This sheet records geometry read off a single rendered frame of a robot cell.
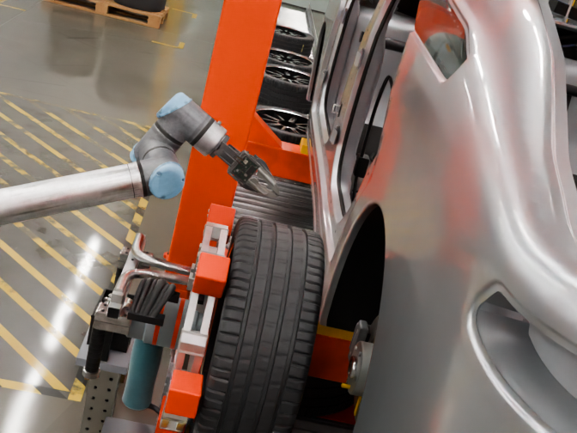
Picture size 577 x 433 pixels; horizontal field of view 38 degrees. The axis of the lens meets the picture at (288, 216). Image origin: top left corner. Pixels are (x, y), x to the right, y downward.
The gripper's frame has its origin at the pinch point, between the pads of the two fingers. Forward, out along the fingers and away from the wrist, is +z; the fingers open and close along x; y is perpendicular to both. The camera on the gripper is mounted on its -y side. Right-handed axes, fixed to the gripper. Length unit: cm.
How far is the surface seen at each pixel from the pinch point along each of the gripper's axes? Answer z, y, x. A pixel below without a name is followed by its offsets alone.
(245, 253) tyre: 1.8, 17.4, -14.6
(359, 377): 49, 11, -22
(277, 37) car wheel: 4, -679, 64
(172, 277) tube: -6.6, 6.6, -34.2
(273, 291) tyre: 11.9, 24.6, -16.4
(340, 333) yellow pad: 55, -42, -26
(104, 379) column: 9, -65, -97
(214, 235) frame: -4.2, -2.7, -20.1
